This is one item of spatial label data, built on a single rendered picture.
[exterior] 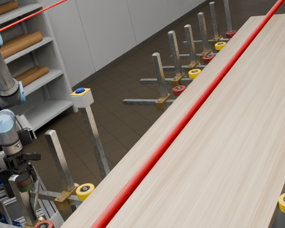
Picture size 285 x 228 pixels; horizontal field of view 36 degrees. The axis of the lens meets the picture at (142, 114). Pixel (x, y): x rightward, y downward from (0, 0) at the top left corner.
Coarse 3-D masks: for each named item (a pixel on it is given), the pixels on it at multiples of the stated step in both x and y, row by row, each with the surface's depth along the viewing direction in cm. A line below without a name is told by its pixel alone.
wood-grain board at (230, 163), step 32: (224, 64) 282; (256, 64) 270; (192, 96) 249; (224, 96) 240; (256, 96) 231; (160, 128) 223; (192, 128) 215; (224, 128) 208; (256, 128) 202; (128, 160) 202; (160, 160) 196; (192, 160) 190; (224, 160) 185; (256, 160) 179; (96, 192) 184; (160, 192) 174; (192, 192) 170; (224, 192) 165; (256, 192) 161; (64, 224) 170; (128, 224) 161; (160, 224) 157; (192, 224) 153; (224, 224) 150; (256, 224) 146
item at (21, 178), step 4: (20, 176) 169; (24, 176) 168; (28, 176) 167; (16, 180) 167; (20, 180) 166; (28, 184) 167; (20, 192) 171; (24, 192) 173; (28, 192) 170; (32, 208) 176
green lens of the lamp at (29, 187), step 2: (32, 180) 169; (32, 182) 169; (30, 184) 168; (32, 184) 169; (26, 186) 167; (28, 186) 167; (30, 186) 168; (32, 186) 168; (18, 188) 168; (20, 188) 167; (22, 188) 167; (24, 188) 167; (26, 188) 167; (28, 188) 167; (30, 188) 168; (20, 190) 167; (22, 190) 167; (24, 190) 167; (26, 190) 167; (28, 190) 167
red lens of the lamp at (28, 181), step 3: (30, 177) 168; (15, 180) 167; (24, 180) 166; (27, 180) 166; (30, 180) 168; (18, 183) 166; (21, 183) 166; (24, 183) 166; (27, 183) 166; (18, 186) 167; (21, 186) 166
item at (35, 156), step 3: (33, 153) 189; (36, 153) 190; (21, 156) 182; (24, 156) 182; (27, 156) 184; (30, 156) 185; (33, 156) 187; (36, 156) 188; (39, 156) 190; (21, 159) 182; (24, 159) 182; (27, 159) 184; (30, 159) 185; (33, 159) 187; (36, 159) 188; (39, 159) 190
